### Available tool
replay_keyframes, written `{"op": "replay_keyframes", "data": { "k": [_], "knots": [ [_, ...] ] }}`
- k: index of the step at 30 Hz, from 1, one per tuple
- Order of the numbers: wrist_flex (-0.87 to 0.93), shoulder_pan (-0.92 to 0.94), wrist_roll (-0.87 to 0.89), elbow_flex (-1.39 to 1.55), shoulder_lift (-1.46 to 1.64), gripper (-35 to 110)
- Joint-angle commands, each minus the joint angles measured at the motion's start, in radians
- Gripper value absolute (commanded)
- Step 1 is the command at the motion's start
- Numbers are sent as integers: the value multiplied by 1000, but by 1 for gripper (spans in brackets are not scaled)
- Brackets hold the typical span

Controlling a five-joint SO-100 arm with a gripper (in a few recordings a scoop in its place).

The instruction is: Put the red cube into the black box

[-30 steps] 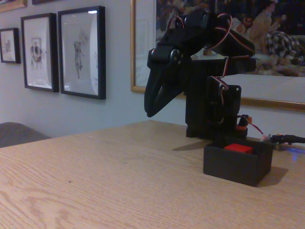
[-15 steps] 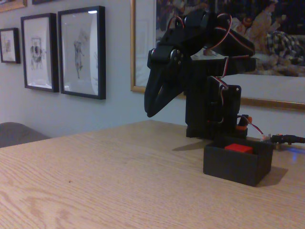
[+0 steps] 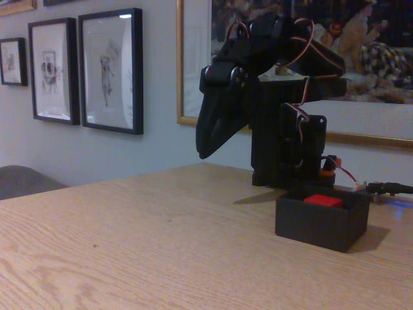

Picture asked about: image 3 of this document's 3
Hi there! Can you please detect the grey chair back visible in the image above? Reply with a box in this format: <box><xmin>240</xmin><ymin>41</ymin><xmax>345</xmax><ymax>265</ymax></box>
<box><xmin>0</xmin><ymin>165</ymin><xmax>69</xmax><ymax>202</ymax></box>

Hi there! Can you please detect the thin red white wire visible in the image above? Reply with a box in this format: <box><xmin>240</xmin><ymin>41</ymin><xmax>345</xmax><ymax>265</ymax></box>
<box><xmin>334</xmin><ymin>163</ymin><xmax>367</xmax><ymax>193</ymax></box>

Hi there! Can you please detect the medium black picture frame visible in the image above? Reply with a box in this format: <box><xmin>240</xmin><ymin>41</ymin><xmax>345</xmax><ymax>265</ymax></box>
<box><xmin>27</xmin><ymin>17</ymin><xmax>81</xmax><ymax>126</ymax></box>

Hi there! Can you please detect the orange and black table clamp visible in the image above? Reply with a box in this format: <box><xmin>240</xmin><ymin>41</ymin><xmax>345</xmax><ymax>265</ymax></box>
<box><xmin>317</xmin><ymin>154</ymin><xmax>343</xmax><ymax>179</ymax></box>

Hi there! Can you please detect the long red white servo wire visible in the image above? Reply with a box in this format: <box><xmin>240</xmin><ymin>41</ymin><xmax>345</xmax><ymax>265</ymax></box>
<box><xmin>276</xmin><ymin>16</ymin><xmax>347</xmax><ymax>169</ymax></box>

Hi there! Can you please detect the dark picture frame edge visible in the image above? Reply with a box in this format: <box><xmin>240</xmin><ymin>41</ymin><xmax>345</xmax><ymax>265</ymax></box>
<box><xmin>43</xmin><ymin>0</ymin><xmax>85</xmax><ymax>7</ymax></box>

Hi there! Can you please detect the large black picture frame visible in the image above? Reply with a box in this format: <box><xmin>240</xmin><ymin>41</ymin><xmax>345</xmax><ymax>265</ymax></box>
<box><xmin>77</xmin><ymin>8</ymin><xmax>145</xmax><ymax>136</ymax></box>

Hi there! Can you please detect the gold picture frame corner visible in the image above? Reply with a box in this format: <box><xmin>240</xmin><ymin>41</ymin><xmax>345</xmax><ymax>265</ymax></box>
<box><xmin>0</xmin><ymin>0</ymin><xmax>37</xmax><ymax>18</ymax></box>

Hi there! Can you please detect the short looped servo wire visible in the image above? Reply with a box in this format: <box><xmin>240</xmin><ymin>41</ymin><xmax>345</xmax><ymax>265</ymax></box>
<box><xmin>227</xmin><ymin>21</ymin><xmax>251</xmax><ymax>41</ymax></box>

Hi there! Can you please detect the black power cable plug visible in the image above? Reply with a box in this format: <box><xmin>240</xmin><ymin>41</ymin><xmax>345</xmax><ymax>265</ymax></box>
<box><xmin>367</xmin><ymin>181</ymin><xmax>413</xmax><ymax>197</ymax></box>

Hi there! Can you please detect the small black picture frame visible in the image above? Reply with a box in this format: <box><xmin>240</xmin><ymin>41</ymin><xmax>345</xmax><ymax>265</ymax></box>
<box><xmin>0</xmin><ymin>37</ymin><xmax>28</xmax><ymax>87</ymax></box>

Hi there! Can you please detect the black box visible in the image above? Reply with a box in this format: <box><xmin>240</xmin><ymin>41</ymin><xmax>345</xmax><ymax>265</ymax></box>
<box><xmin>274</xmin><ymin>184</ymin><xmax>371</xmax><ymax>253</ymax></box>

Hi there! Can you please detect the red cube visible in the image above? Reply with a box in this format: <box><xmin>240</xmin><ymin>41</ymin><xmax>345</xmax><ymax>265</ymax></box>
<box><xmin>303</xmin><ymin>194</ymin><xmax>343</xmax><ymax>209</ymax></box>

